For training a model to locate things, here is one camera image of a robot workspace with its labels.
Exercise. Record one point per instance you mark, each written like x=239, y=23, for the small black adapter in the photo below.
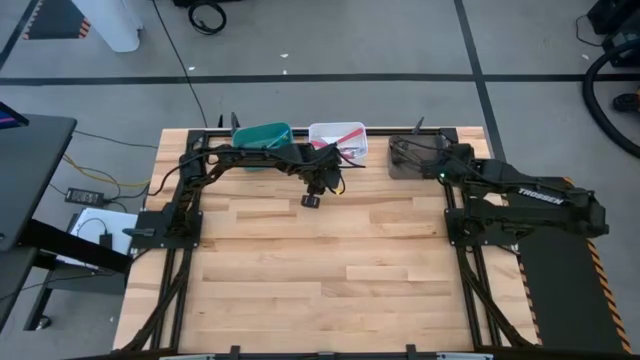
x=106, y=240

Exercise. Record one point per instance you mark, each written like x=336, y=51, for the black clamp lever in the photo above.
x=419, y=125
x=234, y=122

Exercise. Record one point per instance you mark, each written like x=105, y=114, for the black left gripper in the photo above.
x=320, y=170

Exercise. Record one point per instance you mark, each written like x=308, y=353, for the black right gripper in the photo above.
x=450, y=157

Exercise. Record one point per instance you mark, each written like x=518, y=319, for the black desk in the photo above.
x=35, y=165

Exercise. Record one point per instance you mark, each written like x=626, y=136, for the white plastic bin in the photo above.
x=325, y=131

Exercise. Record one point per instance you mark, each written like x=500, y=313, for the white pillar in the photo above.
x=110, y=25

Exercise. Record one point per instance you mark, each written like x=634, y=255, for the teal plastic bin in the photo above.
x=255, y=136

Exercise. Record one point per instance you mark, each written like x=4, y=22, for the grey translucent plastic bin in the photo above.
x=405, y=170

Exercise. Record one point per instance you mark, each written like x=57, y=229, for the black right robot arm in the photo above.
x=540, y=195

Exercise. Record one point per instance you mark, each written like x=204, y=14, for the black frame clamp bracket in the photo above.
x=234, y=351
x=411, y=351

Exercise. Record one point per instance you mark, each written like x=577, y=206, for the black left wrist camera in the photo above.
x=310, y=201

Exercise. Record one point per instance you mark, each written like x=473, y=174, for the black and orange floor object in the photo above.
x=627, y=102

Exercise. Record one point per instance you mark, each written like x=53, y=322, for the dark floor mat hazard edge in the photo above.
x=55, y=20

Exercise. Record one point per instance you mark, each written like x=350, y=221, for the black equipment case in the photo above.
x=620, y=20

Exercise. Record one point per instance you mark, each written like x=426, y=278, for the laptop with lit screen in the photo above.
x=10, y=119

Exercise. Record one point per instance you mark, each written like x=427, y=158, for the black mat with hazard stripes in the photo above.
x=565, y=300

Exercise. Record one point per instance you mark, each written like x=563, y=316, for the black aluminium table frame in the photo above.
x=375, y=132

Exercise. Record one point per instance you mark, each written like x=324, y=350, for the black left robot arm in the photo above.
x=225, y=156

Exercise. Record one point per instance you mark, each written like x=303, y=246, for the white flat box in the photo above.
x=90, y=225

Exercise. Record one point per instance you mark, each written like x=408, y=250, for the black power brick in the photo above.
x=80, y=196

